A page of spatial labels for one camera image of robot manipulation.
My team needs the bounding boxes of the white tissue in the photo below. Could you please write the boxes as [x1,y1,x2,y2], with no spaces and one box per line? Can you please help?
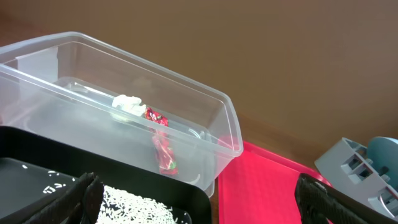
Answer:
[112,95,147,116]

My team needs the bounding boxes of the grey dishwasher rack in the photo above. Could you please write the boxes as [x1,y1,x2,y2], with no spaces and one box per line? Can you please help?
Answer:
[315,138,397,220]

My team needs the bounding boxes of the clear plastic bin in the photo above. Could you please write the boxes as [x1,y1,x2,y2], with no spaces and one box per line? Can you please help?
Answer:
[1,32,243,195]

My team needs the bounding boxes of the rice and food scraps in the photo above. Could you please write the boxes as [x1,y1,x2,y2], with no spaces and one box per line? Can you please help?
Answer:
[96,184,188,224]

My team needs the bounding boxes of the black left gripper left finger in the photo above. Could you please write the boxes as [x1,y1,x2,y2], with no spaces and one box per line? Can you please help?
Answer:
[25,173,104,224]

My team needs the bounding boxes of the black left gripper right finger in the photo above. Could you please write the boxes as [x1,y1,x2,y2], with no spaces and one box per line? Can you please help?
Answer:
[294,173,397,224]

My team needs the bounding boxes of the red snack wrapper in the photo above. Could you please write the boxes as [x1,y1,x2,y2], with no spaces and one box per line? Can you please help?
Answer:
[144,107,178,175]

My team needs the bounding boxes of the black waste tray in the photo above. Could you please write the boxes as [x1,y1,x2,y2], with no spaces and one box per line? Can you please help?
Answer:
[1,126,212,223]

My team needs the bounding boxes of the red serving tray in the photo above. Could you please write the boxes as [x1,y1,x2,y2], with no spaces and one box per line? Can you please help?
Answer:
[218,141,329,224]

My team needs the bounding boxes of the light blue plate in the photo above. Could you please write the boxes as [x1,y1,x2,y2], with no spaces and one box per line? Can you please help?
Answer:
[367,137,397,190]

